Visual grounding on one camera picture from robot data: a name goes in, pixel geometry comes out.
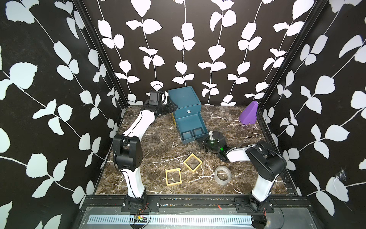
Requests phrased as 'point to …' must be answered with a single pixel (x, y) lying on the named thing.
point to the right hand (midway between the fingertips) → (193, 137)
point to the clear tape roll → (222, 175)
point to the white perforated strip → (107, 219)
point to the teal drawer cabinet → (188, 114)
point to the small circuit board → (139, 219)
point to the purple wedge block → (248, 115)
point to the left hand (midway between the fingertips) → (177, 104)
